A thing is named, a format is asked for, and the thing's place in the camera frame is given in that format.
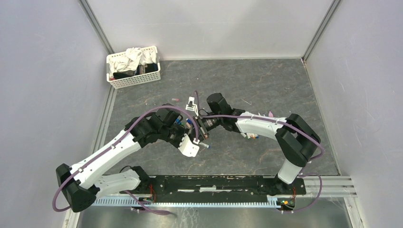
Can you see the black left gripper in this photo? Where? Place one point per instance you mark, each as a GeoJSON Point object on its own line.
{"type": "Point", "coordinates": [183, 132]}

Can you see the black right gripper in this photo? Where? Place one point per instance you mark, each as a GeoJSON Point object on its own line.
{"type": "Point", "coordinates": [202, 129]}

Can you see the clear capped blue marker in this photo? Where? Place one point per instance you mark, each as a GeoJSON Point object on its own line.
{"type": "Point", "coordinates": [204, 145]}

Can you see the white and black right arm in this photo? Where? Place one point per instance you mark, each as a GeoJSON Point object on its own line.
{"type": "Point", "coordinates": [297, 140]}

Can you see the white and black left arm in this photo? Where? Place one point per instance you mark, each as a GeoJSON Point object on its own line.
{"type": "Point", "coordinates": [80, 184]}

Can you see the dark item in basket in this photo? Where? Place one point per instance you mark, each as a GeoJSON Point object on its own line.
{"type": "Point", "coordinates": [141, 69]}

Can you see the white plastic basket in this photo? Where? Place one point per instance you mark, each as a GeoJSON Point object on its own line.
{"type": "Point", "coordinates": [135, 80]}

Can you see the white crumpled cloth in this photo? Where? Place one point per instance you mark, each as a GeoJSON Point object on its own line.
{"type": "Point", "coordinates": [132, 58]}

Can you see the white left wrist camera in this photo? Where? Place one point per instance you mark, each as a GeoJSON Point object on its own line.
{"type": "Point", "coordinates": [187, 147]}

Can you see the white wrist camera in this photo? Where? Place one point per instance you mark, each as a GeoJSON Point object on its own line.
{"type": "Point", "coordinates": [192, 106]}
{"type": "Point", "coordinates": [187, 147]}

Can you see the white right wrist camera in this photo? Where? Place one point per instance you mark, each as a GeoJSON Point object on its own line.
{"type": "Point", "coordinates": [192, 106]}

